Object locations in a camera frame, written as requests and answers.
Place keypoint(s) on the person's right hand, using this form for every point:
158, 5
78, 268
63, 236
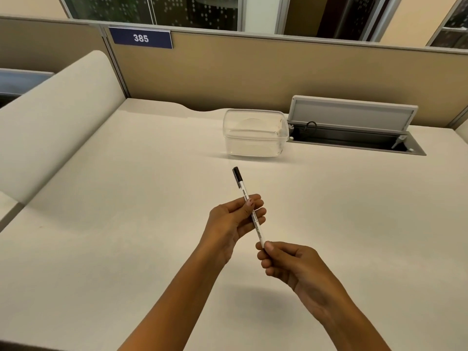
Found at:
299, 268

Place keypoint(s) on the person's right thumb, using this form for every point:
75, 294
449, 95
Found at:
279, 247

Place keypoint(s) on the cream side divider panel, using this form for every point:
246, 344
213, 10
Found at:
55, 120

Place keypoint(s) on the dotted glass window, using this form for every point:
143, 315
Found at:
153, 10

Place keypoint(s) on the person's left thumb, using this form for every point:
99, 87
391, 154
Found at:
237, 205

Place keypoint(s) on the person's left hand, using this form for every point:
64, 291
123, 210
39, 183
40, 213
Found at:
225, 226

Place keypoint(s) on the clear plastic container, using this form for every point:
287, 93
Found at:
255, 133

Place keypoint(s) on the person's left forearm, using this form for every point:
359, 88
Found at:
172, 307

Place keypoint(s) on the beige desk partition panel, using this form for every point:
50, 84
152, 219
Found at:
270, 73

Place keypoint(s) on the person's right forearm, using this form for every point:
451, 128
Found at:
353, 323

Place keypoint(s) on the blue number sign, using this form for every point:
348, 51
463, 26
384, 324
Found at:
140, 37

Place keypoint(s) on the white pen with black cap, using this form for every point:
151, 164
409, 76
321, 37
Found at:
249, 209

